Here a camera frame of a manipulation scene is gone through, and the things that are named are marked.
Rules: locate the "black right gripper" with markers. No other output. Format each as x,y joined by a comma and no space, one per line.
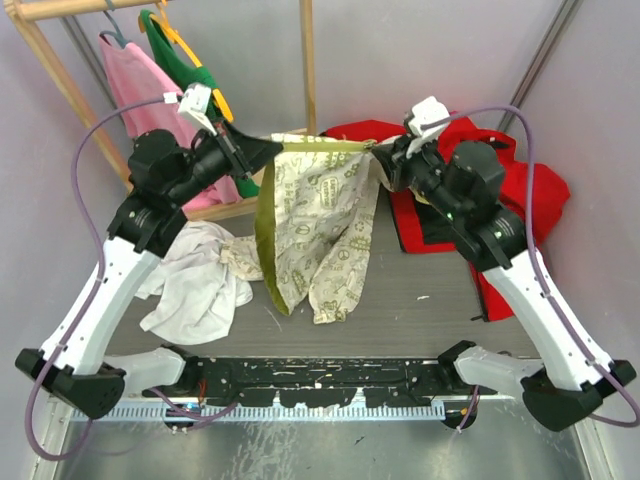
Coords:
396,161

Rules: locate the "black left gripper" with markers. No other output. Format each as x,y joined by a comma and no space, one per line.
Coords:
252,151

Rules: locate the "olive green jacket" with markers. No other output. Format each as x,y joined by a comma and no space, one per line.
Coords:
312,226

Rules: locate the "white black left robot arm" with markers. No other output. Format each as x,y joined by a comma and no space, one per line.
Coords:
72,364

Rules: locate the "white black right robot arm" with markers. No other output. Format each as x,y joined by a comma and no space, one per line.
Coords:
573,375

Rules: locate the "red jacket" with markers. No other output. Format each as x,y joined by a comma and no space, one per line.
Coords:
421,230

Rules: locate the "green t-shirt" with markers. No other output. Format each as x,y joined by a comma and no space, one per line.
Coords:
180,60

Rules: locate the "pink t-shirt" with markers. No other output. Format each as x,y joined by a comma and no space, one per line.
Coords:
134,77

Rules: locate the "white cloth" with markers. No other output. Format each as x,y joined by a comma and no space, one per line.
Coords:
198,294

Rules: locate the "yellow clothes hanger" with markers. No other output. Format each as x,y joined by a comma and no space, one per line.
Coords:
200,65

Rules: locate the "grey clothes hanger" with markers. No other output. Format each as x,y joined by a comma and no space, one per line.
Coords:
115,32

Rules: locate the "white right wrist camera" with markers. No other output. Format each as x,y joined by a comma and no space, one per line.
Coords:
424,123

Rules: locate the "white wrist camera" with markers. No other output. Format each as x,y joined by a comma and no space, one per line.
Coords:
193,107
424,123

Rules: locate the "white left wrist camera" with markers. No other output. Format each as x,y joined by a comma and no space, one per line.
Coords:
193,107

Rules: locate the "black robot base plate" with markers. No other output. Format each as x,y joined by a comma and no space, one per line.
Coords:
314,382

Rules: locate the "slotted cable duct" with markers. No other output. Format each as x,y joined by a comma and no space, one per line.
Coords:
139,411

